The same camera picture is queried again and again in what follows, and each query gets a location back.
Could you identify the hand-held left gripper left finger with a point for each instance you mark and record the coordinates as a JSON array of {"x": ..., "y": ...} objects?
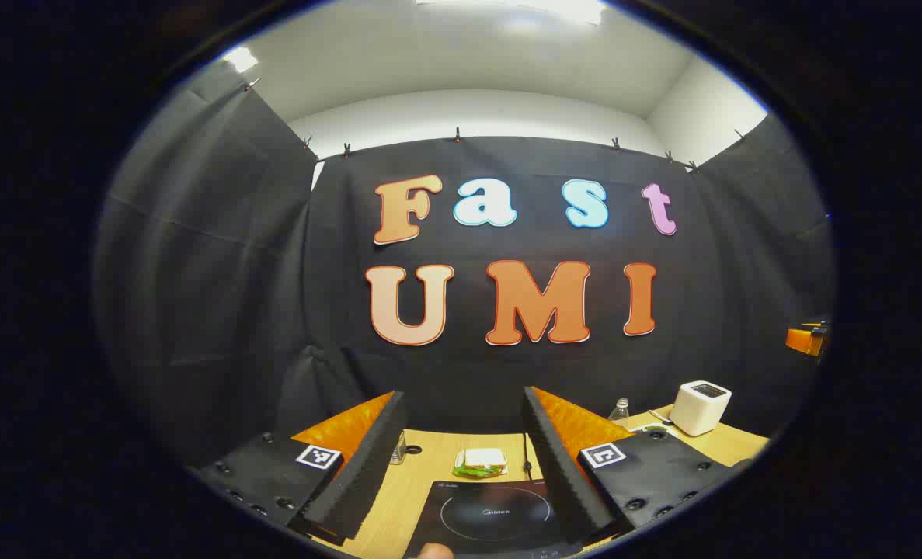
[{"x": 360, "y": 473}]

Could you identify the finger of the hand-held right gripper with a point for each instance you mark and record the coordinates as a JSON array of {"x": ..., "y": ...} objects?
[{"x": 802, "y": 340}]

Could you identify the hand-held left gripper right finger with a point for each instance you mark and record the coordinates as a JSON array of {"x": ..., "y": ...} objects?
[{"x": 565, "y": 481}]

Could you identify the black induction cooktop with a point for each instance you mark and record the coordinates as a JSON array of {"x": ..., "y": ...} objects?
[{"x": 492, "y": 512}]

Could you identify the clear plastic water bottle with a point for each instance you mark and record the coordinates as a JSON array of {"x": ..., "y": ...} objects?
[{"x": 620, "y": 415}]

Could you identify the sandwich with lettuce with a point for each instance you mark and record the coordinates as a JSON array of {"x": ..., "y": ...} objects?
[{"x": 480, "y": 460}]

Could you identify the white divided dish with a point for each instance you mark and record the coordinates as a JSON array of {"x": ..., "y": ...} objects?
[{"x": 651, "y": 428}]

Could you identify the white toaster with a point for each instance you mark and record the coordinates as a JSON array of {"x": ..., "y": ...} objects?
[{"x": 697, "y": 411}]

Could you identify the black backdrop cloth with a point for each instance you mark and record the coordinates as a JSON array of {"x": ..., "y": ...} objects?
[{"x": 274, "y": 272}]

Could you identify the row of black cloth clips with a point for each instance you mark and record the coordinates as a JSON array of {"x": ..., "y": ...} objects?
[{"x": 457, "y": 136}]

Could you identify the ceiling light panel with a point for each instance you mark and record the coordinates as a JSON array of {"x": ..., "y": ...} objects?
[
  {"x": 240, "y": 59},
  {"x": 523, "y": 8}
]

